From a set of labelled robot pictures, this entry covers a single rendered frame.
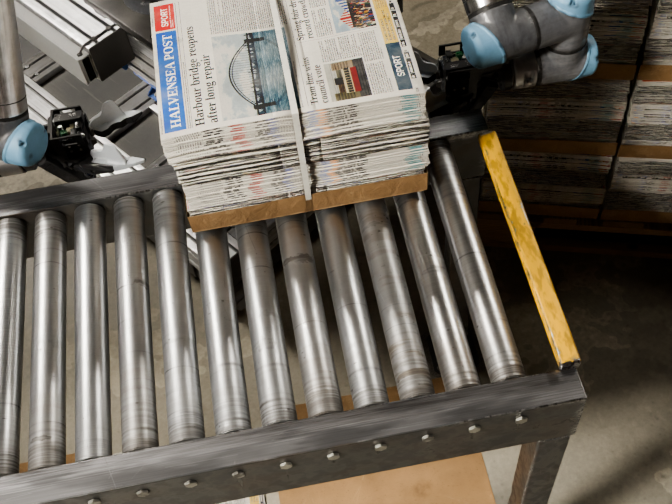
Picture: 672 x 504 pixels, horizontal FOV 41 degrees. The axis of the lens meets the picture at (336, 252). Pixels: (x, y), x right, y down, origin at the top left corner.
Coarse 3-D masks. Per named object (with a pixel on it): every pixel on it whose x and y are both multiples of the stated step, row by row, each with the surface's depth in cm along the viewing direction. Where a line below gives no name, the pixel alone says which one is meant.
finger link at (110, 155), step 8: (104, 144) 152; (96, 152) 154; (104, 152) 153; (112, 152) 153; (120, 152) 153; (96, 160) 155; (104, 160) 155; (112, 160) 154; (120, 160) 154; (128, 160) 155; (136, 160) 155; (144, 160) 155; (120, 168) 155
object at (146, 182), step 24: (432, 120) 152; (456, 120) 152; (480, 120) 151; (456, 144) 152; (168, 168) 150; (480, 168) 158; (24, 192) 150; (48, 192) 149; (72, 192) 149; (96, 192) 149; (120, 192) 148; (144, 192) 148; (0, 216) 147; (24, 216) 148; (72, 216) 150; (72, 240) 155
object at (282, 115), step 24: (264, 0) 138; (288, 0) 137; (264, 24) 135; (288, 24) 134; (264, 48) 132; (288, 48) 131; (312, 96) 125; (288, 120) 125; (312, 120) 125; (288, 144) 129; (312, 144) 130; (288, 168) 134; (312, 168) 135; (288, 192) 138; (312, 192) 139
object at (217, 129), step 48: (192, 0) 138; (240, 0) 138; (192, 48) 132; (240, 48) 132; (192, 96) 127; (240, 96) 126; (192, 144) 125; (240, 144) 127; (192, 192) 134; (240, 192) 136
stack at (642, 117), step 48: (528, 0) 168; (624, 0) 164; (624, 48) 174; (528, 96) 188; (576, 96) 186; (624, 96) 184; (624, 144) 196; (480, 192) 222; (528, 192) 214; (576, 192) 212; (624, 192) 208; (576, 240) 230
